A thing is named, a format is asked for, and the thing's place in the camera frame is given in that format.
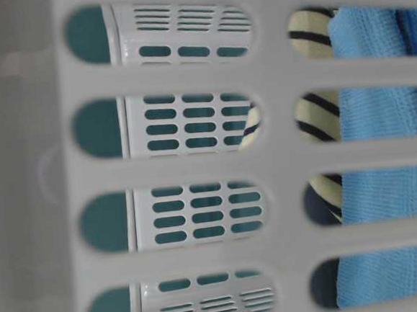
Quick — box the cream navy striped cloth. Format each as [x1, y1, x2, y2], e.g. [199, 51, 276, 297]
[227, 6, 357, 232]

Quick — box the light blue knitted cloth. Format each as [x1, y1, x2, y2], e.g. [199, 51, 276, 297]
[328, 6, 417, 308]

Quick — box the white plastic shopping basket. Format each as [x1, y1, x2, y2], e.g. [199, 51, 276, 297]
[0, 0, 417, 312]

